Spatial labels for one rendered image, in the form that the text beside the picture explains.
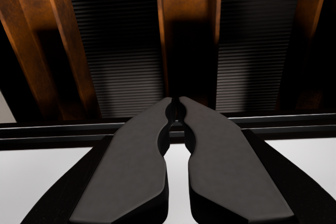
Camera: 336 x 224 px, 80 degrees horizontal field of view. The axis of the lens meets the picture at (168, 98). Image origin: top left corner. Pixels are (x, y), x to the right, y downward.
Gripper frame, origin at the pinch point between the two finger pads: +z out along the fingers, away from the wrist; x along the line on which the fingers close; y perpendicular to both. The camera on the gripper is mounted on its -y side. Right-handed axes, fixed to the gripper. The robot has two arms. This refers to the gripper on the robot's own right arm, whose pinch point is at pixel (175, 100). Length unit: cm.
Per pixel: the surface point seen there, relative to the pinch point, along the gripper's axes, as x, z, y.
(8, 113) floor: -102, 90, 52
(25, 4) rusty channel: -21.5, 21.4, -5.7
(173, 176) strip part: -0.9, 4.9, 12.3
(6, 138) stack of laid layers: -18.7, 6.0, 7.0
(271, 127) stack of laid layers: 9.5, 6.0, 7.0
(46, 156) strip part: -14.2, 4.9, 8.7
